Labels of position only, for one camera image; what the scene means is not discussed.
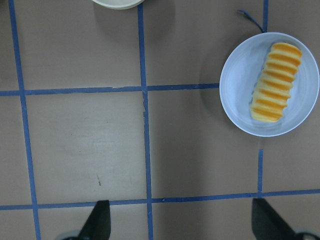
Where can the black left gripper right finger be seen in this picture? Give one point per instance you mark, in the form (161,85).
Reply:
(267,224)

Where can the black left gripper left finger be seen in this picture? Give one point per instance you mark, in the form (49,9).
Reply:
(98,224)

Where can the yellow ridged bread roll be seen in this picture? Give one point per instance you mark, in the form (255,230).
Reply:
(272,90)

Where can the light blue round plate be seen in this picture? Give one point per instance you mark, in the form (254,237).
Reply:
(240,75)

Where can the cream round bowl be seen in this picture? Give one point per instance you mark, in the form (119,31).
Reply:
(118,4)

